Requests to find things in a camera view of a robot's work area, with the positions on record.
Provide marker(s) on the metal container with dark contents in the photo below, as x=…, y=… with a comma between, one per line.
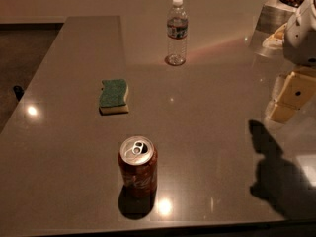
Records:
x=274, y=13

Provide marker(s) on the red coke can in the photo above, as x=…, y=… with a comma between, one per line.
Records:
x=138, y=160

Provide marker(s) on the clear plastic water bottle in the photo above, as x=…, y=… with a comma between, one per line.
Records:
x=177, y=32

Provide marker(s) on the small black object on floor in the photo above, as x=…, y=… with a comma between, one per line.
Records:
x=19, y=92

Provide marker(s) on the green and yellow sponge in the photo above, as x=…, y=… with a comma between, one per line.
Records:
x=113, y=99

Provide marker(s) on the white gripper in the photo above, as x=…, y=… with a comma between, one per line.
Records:
x=301, y=39

